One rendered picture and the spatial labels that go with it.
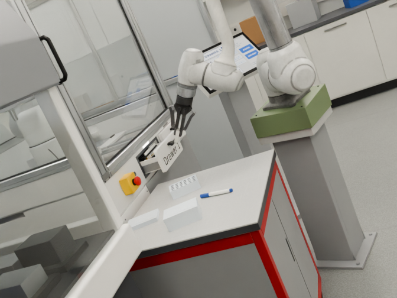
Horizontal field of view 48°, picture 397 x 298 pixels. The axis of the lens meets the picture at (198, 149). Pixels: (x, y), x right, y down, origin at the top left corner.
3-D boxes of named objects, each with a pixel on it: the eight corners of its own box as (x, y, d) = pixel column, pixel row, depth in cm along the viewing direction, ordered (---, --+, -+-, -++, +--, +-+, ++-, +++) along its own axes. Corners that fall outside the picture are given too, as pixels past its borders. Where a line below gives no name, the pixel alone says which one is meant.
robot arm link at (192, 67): (172, 82, 197) (200, 90, 194) (178, 47, 190) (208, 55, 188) (181, 77, 206) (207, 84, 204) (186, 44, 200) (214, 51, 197)
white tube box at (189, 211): (201, 209, 162) (195, 196, 160) (202, 219, 153) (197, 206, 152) (169, 222, 162) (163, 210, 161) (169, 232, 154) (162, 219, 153)
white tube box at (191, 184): (198, 181, 191) (195, 174, 190) (201, 187, 182) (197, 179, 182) (172, 193, 190) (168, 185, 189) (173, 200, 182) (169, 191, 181)
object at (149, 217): (159, 211, 176) (158, 207, 176) (158, 220, 168) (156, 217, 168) (130, 223, 177) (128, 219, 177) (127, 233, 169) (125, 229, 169)
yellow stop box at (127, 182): (142, 185, 191) (134, 170, 189) (135, 193, 184) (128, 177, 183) (132, 188, 193) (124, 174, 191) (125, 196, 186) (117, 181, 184)
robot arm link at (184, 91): (181, 78, 205) (178, 90, 208) (175, 83, 197) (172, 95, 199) (199, 83, 204) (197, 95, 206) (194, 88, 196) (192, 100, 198)
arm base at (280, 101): (315, 86, 216) (312, 75, 214) (293, 106, 202) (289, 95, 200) (284, 91, 229) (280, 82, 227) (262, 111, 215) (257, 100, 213)
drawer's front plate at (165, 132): (184, 134, 261) (176, 117, 258) (169, 152, 234) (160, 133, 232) (181, 135, 261) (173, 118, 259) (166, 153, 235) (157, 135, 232)
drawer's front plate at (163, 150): (183, 149, 229) (174, 129, 226) (166, 172, 203) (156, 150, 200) (180, 150, 230) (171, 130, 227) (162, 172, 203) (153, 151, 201)
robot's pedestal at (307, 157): (377, 234, 237) (332, 103, 218) (363, 269, 215) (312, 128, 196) (324, 235, 256) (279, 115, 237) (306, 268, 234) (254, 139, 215)
